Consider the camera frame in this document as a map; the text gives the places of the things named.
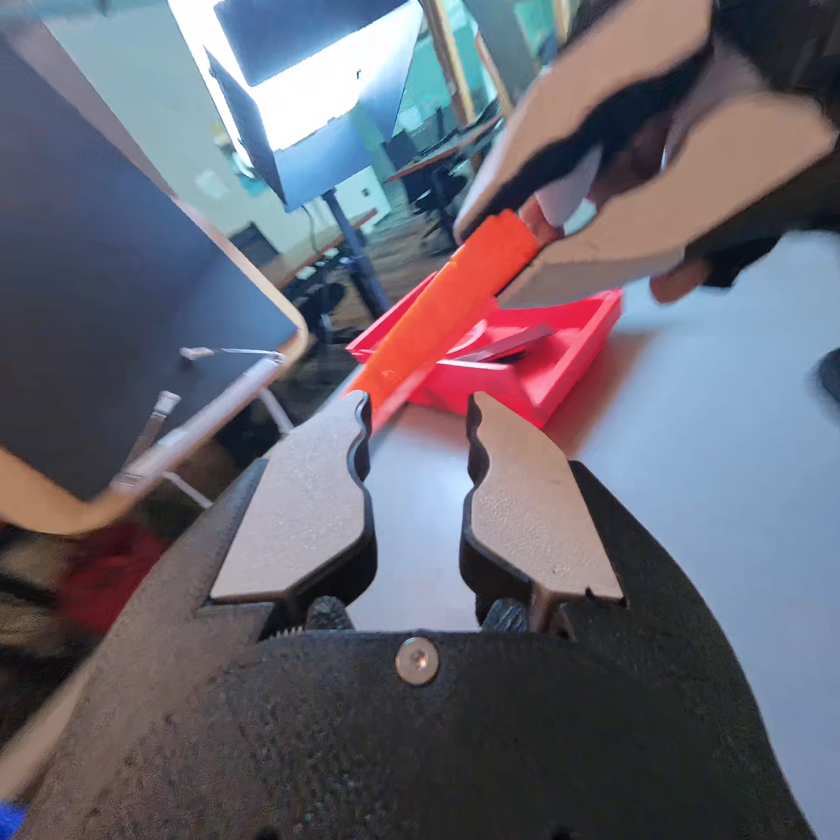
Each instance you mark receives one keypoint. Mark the studio light panel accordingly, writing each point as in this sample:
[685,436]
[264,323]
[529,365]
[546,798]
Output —
[315,65]

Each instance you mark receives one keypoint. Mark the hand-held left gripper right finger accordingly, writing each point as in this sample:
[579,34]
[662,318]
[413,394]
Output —
[538,518]

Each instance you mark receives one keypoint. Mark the red plastic bin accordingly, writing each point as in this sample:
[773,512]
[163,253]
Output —
[558,374]

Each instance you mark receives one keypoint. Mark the red tape roll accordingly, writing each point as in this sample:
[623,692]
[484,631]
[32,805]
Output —
[476,334]

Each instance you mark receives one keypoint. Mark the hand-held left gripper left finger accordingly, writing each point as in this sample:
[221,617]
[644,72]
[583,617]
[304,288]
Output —
[302,518]

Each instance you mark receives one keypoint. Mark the black trapezoid plate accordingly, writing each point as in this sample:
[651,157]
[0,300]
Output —
[512,341]

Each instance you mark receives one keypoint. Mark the blue plastic bin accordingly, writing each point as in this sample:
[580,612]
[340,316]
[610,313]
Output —
[10,820]

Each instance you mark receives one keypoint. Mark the wooden office desk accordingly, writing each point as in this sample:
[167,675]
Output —
[315,253]

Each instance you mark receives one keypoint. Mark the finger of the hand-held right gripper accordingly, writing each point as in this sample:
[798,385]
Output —
[590,72]
[689,190]

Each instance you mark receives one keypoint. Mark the orange tool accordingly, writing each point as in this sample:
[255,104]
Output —
[453,295]

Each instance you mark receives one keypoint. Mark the black office chair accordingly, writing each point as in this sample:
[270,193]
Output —
[439,197]

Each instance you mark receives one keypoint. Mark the black chair armrest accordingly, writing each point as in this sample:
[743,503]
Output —
[830,377]

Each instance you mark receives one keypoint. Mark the black board with pale rim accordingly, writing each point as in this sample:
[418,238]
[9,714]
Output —
[98,295]

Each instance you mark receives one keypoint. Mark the black light stand pole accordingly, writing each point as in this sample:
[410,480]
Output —
[358,262]

